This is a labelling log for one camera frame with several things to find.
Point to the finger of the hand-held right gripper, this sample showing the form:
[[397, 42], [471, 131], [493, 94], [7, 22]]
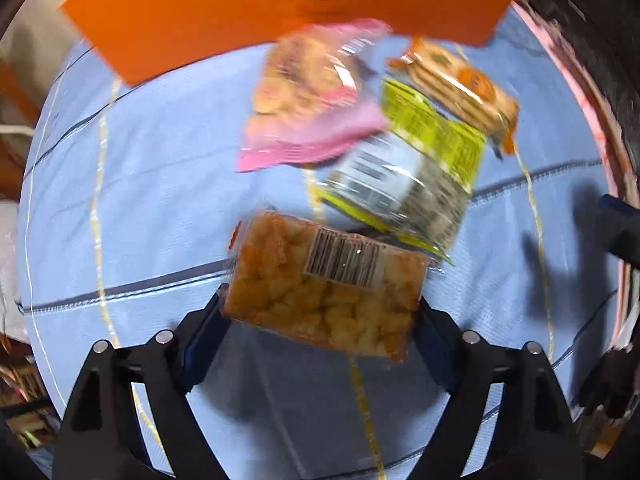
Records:
[[620, 225]]

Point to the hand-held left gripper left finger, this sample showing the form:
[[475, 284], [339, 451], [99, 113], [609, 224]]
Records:
[[195, 360]]

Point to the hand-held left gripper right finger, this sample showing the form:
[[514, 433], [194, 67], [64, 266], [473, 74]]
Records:
[[435, 360]]

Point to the puffed rice cracker packet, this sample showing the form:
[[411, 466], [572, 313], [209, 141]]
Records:
[[325, 300]]

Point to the orange cardboard box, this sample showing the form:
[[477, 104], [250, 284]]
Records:
[[250, 10]]

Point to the blue checked tablecloth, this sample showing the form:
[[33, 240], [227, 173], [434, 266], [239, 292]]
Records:
[[150, 200]]

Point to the sunflower seeds packet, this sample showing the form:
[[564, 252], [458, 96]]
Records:
[[400, 175]]

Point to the dark carved wooden furniture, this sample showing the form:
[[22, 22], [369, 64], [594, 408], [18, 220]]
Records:
[[590, 20]]

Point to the orange-edged cracker packet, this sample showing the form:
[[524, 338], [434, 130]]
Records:
[[460, 85]]

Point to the pink cookie packet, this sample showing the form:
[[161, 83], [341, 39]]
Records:
[[310, 105]]

